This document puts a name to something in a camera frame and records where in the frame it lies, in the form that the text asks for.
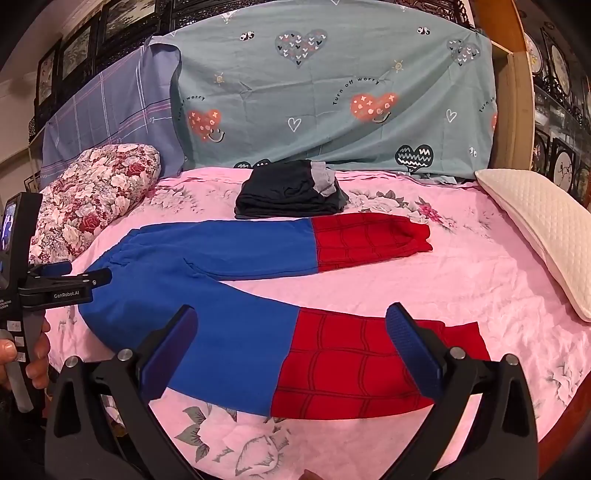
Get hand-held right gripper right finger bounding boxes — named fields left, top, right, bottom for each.
left=374, top=302, right=541, bottom=480

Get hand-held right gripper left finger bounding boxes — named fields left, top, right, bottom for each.
left=44, top=305, right=204, bottom=480

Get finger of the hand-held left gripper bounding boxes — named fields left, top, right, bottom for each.
left=28, top=260, right=73, bottom=278
left=18, top=269, right=113, bottom=308

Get blue and red pants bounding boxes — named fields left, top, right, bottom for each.
left=78, top=213, right=491, bottom=421

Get person's left hand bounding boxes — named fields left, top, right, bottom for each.
left=0, top=318, right=51, bottom=392

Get floral red pillow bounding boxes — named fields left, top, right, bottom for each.
left=28, top=143, right=162, bottom=266

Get pink floral bed sheet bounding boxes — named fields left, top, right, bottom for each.
left=41, top=164, right=591, bottom=480

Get purple plaid sheet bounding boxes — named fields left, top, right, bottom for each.
left=41, top=45, right=186, bottom=189

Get white quilted pillow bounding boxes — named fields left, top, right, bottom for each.
left=475, top=168, right=591, bottom=323

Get folded dark clothes stack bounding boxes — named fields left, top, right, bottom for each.
left=234, top=160, right=350, bottom=219

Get grey folded cloth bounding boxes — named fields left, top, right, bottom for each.
left=308, top=161, right=341, bottom=195

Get teal heart-print sheet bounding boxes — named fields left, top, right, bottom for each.
left=148, top=0, right=499, bottom=185

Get display cabinet with plates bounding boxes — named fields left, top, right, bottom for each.
left=524, top=21, right=591, bottom=210

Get wooden bed frame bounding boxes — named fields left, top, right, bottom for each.
left=471, top=0, right=536, bottom=174

